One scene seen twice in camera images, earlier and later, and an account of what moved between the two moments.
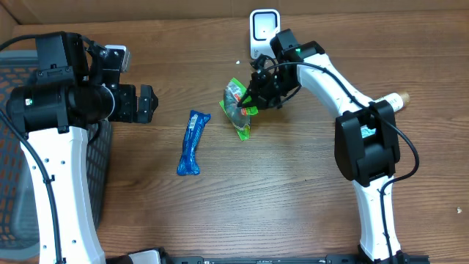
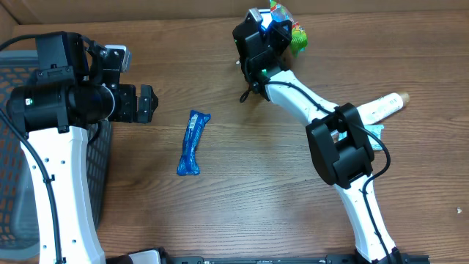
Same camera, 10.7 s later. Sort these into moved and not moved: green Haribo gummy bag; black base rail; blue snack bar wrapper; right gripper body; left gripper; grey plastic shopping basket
Moved: green Haribo gummy bag; right gripper body
Not moved: blue snack bar wrapper; black base rail; grey plastic shopping basket; left gripper
